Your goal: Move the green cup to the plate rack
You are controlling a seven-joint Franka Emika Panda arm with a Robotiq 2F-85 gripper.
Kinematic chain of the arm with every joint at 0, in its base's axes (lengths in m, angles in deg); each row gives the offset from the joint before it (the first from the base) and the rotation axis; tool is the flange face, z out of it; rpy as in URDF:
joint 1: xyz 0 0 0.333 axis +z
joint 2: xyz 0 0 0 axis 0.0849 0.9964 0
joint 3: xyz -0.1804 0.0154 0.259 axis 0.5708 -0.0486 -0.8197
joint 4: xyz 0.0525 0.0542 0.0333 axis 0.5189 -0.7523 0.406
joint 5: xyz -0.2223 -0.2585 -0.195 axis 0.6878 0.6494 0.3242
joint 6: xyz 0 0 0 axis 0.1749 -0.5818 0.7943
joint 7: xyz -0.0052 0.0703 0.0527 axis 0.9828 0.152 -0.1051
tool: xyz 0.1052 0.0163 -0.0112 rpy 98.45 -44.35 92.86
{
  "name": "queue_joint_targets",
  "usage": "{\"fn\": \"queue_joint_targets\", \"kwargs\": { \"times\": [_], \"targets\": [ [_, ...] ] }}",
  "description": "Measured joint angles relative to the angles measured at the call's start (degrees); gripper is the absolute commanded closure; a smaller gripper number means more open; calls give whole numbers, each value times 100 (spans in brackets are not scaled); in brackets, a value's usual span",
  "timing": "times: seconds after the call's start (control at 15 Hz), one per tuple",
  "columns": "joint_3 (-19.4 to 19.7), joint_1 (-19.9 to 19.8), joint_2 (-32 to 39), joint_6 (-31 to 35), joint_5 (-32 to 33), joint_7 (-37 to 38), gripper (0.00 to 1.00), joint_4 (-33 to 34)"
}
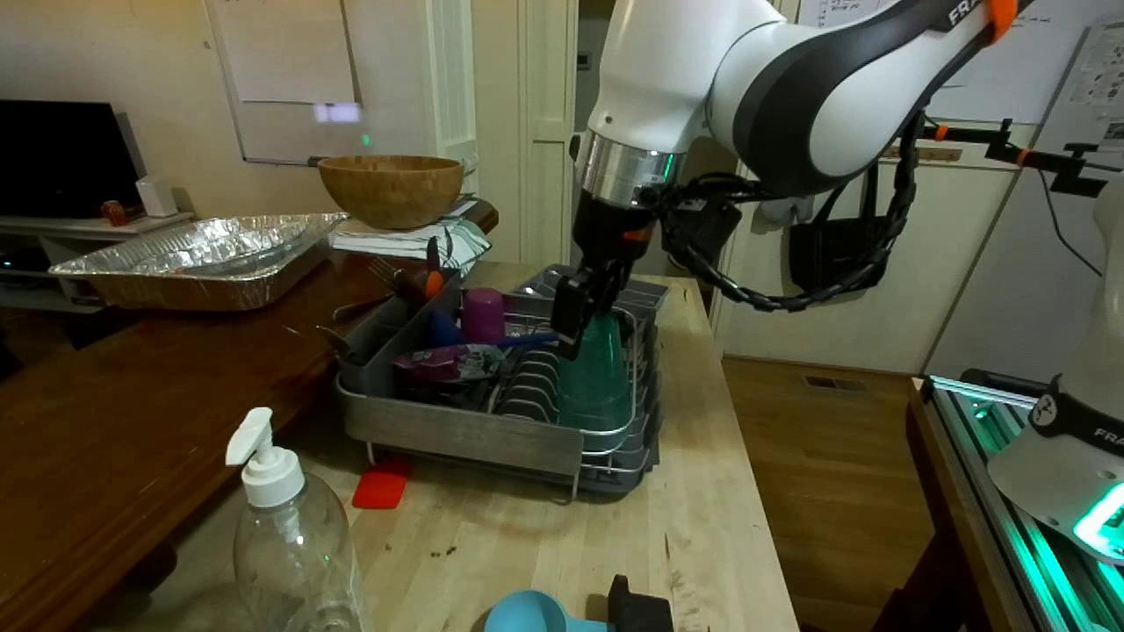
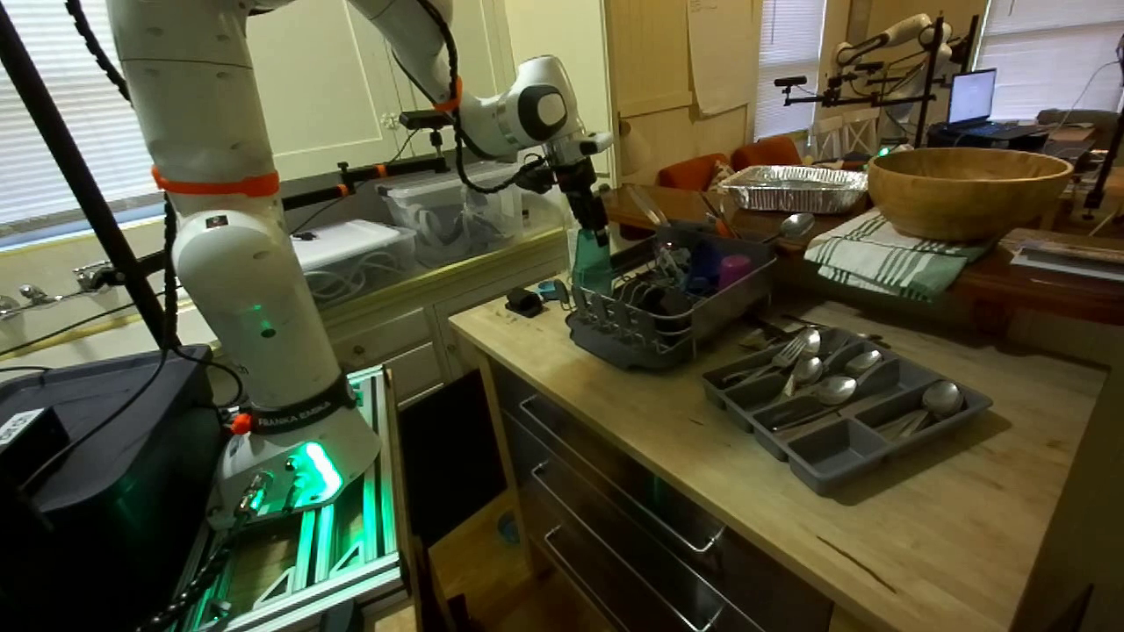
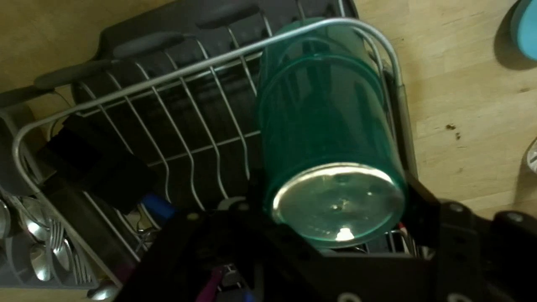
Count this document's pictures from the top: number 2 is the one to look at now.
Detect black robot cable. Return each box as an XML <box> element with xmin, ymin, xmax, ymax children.
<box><xmin>401</xmin><ymin>0</ymin><xmax>554</xmax><ymax>195</ymax></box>

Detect metal drawer handle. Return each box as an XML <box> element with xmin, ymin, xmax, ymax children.
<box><xmin>526</xmin><ymin>458</ymin><xmax>766</xmax><ymax>632</ymax></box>
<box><xmin>541</xmin><ymin>521</ymin><xmax>680</xmax><ymax>632</ymax></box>

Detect black tripod pole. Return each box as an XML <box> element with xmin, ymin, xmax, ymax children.
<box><xmin>0</xmin><ymin>2</ymin><xmax>178</xmax><ymax>355</ymax></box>

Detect dark brown wooden table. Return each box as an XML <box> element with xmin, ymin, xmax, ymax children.
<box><xmin>618</xmin><ymin>151</ymin><xmax>1124</xmax><ymax>329</ymax></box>

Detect aluminium foil tray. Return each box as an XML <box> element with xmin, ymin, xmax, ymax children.
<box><xmin>714</xmin><ymin>160</ymin><xmax>870</xmax><ymax>220</ymax></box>

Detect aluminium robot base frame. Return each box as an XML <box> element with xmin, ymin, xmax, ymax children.
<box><xmin>172</xmin><ymin>362</ymin><xmax>408</xmax><ymax>632</ymax></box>

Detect metal spoon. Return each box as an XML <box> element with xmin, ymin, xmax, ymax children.
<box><xmin>731</xmin><ymin>325</ymin><xmax>824</xmax><ymax>391</ymax></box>
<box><xmin>888</xmin><ymin>377</ymin><xmax>971</xmax><ymax>442</ymax></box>
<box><xmin>819</xmin><ymin>341</ymin><xmax>891</xmax><ymax>383</ymax></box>
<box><xmin>766</xmin><ymin>373</ymin><xmax>863</xmax><ymax>431</ymax></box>
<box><xmin>748</xmin><ymin>352</ymin><xmax>830</xmax><ymax>406</ymax></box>

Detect striped white green towel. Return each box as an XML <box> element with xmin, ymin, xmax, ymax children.
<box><xmin>800</xmin><ymin>206</ymin><xmax>998</xmax><ymax>307</ymax></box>

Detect clear storage bin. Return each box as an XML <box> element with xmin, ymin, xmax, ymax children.
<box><xmin>380</xmin><ymin>173</ymin><xmax>554</xmax><ymax>274</ymax></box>

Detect gray dish rack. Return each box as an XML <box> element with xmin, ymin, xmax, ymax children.
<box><xmin>562</xmin><ymin>220</ymin><xmax>788</xmax><ymax>377</ymax></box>

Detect purple cup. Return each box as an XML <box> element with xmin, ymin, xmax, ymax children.
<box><xmin>714</xmin><ymin>249</ymin><xmax>759</xmax><ymax>293</ymax></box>

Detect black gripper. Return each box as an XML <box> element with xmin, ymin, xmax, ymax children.
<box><xmin>547</xmin><ymin>126</ymin><xmax>613</xmax><ymax>235</ymax></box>

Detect green translucent plastic cup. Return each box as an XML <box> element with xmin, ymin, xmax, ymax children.
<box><xmin>569</xmin><ymin>225</ymin><xmax>618</xmax><ymax>295</ymax></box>

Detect small black block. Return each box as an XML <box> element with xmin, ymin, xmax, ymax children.
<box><xmin>504</xmin><ymin>286</ymin><xmax>547</xmax><ymax>324</ymax></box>

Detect metal wire rack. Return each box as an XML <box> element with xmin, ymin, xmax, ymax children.
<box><xmin>515</xmin><ymin>392</ymin><xmax>728</xmax><ymax>556</ymax></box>

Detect black camera stand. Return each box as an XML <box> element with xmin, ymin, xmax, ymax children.
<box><xmin>774</xmin><ymin>11</ymin><xmax>980</xmax><ymax>151</ymax></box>

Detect white storage bin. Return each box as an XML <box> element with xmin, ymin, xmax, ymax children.
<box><xmin>287</xmin><ymin>216</ymin><xmax>417</xmax><ymax>308</ymax></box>

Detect open laptop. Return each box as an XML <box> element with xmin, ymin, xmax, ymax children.
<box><xmin>944</xmin><ymin>63</ymin><xmax>1002</xmax><ymax>129</ymax></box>

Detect black box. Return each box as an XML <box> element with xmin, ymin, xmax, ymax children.
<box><xmin>0</xmin><ymin>348</ymin><xmax>231</xmax><ymax>632</ymax></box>

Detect red cushion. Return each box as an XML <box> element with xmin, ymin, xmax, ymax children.
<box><xmin>654</xmin><ymin>133</ymin><xmax>806</xmax><ymax>195</ymax></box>

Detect wooden bowl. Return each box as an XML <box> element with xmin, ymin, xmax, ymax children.
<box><xmin>863</xmin><ymin>143</ymin><xmax>1077</xmax><ymax>247</ymax></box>

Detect gray cutlery tray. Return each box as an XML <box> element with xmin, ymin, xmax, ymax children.
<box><xmin>700</xmin><ymin>319</ymin><xmax>998</xmax><ymax>492</ymax></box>

